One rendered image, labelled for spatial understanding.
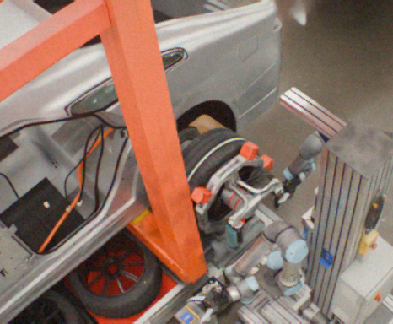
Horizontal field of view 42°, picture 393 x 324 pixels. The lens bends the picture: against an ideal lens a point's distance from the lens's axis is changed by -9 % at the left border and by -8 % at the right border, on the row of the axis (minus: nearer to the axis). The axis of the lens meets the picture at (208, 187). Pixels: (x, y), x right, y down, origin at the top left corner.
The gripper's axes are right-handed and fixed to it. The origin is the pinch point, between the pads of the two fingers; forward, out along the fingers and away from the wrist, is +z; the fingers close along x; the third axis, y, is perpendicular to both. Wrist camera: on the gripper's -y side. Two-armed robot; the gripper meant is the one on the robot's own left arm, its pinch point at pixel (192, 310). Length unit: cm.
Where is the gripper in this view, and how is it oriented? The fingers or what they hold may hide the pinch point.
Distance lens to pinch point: 274.7
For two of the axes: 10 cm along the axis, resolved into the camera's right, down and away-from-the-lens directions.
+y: 1.6, 6.6, 7.3
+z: -8.8, 4.3, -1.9
